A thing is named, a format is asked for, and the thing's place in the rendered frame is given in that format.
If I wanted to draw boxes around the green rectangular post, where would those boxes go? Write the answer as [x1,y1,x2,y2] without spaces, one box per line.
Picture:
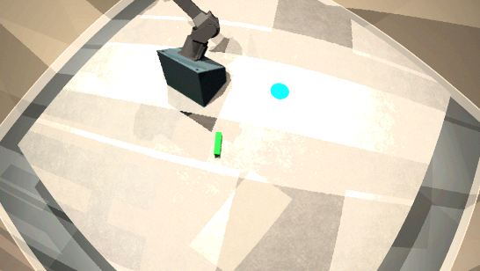
[214,132,222,157]

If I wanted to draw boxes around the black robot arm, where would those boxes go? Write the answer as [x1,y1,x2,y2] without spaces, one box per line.
[173,0,220,62]

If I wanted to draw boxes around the cyan flat circle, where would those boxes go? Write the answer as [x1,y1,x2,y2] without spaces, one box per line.
[271,83,289,99]

